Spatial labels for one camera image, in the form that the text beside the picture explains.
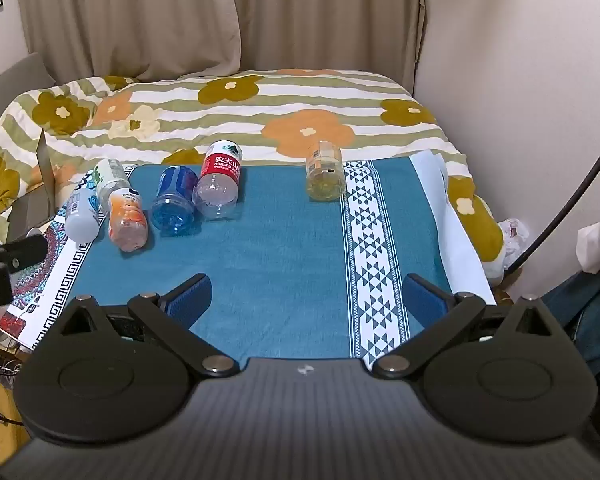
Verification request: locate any yellowish clear bottle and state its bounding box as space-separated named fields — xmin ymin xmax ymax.
xmin=305 ymin=140 xmax=346 ymax=201

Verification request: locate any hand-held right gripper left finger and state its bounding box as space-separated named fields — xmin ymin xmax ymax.
xmin=55 ymin=274 xmax=241 ymax=377

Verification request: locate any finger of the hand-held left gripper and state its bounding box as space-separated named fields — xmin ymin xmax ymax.
xmin=0 ymin=234 xmax=49 ymax=274

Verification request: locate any mandala printed mat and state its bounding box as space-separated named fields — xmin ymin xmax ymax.
xmin=0 ymin=200 xmax=108 ymax=352

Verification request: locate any grey headboard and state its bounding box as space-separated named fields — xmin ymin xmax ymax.
xmin=0 ymin=52 xmax=57 ymax=147

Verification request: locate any black cable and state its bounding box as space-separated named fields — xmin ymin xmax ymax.
xmin=504 ymin=122 xmax=600 ymax=275

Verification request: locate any white plastic bottle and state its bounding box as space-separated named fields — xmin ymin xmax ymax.
xmin=63 ymin=175 xmax=104 ymax=241

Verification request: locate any blue plastic bottle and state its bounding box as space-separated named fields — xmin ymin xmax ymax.
xmin=151 ymin=165 xmax=200 ymax=235

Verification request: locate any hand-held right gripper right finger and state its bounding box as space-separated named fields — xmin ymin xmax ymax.
xmin=371 ymin=274 xmax=561 ymax=380

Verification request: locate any person's jeans leg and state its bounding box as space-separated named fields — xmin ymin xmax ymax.
xmin=540 ymin=259 xmax=600 ymax=377

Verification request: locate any orange label plastic bottle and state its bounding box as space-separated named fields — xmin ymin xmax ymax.
xmin=107 ymin=187 xmax=149 ymax=253

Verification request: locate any floral striped blanket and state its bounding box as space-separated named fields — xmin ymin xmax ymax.
xmin=0 ymin=67 xmax=507 ymax=281

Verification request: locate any green white label bottle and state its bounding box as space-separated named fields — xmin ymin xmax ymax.
xmin=92 ymin=158 xmax=132 ymax=207

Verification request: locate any grey laptop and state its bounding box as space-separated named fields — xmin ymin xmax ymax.
xmin=6 ymin=127 xmax=57 ymax=242

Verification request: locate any blue patterned cloth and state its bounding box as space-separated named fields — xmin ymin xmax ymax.
xmin=55 ymin=156 xmax=462 ymax=362

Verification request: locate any red label clear bottle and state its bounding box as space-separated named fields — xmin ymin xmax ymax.
xmin=192 ymin=140 xmax=244 ymax=222

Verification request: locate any white sheet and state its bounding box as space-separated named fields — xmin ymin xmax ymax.
xmin=409 ymin=150 xmax=497 ymax=307

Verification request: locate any beige curtain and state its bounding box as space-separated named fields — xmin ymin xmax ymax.
xmin=14 ymin=0 xmax=427 ymax=97

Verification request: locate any white plastic bag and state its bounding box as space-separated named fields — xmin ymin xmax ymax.
xmin=497 ymin=217 xmax=532 ymax=262

